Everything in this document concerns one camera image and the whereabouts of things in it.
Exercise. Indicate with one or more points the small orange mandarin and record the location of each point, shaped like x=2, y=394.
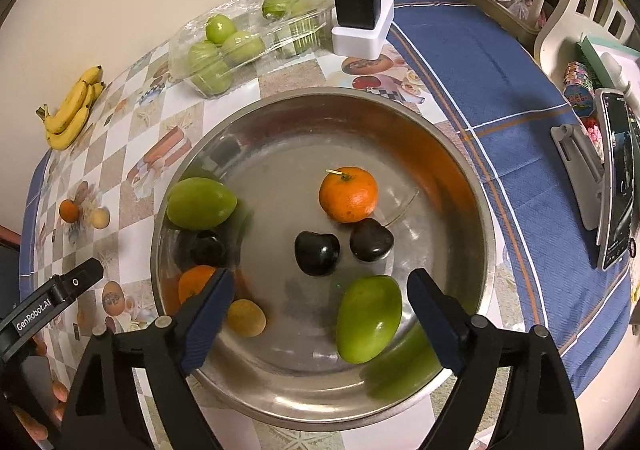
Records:
x=69, y=210

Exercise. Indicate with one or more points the white slotted chair back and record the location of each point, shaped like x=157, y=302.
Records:
x=542, y=38

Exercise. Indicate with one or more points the grey phone stand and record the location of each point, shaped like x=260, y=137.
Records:
x=575, y=155

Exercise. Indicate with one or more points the teal box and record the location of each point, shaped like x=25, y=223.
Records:
x=592, y=50

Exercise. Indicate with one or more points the smartphone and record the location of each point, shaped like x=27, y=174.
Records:
x=620, y=180

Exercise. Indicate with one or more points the clear plastic clamshell box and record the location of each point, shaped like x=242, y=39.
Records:
x=185, y=38

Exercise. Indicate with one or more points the white socket block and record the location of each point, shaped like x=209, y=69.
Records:
x=360, y=43

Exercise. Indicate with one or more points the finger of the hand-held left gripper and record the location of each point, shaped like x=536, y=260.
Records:
x=75, y=282

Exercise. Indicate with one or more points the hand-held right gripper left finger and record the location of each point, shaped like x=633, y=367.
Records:
x=207, y=320

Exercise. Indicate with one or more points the green jujube fruit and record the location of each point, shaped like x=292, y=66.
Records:
x=202, y=55
x=220, y=29
x=277, y=5
x=243, y=47
x=212, y=80

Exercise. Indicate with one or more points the stack of colourful tins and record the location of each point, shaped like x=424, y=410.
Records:
x=577, y=80

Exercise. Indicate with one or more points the pink small item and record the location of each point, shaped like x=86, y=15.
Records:
x=594, y=133

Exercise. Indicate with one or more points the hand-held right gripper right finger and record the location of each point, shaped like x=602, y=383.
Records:
x=440, y=325

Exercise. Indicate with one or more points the white bottle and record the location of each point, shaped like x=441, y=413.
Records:
x=615, y=68

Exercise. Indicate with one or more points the yellow banana bunch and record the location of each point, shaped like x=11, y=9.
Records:
x=70, y=115

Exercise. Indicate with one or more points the small brown round fruit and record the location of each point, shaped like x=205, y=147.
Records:
x=246, y=317

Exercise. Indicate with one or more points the reddish brown wooden rail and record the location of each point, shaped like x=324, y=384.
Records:
x=9, y=234

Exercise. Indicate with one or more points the green mango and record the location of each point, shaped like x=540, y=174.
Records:
x=367, y=320
x=200, y=202

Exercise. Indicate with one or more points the steel bowl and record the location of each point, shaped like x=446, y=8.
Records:
x=280, y=170

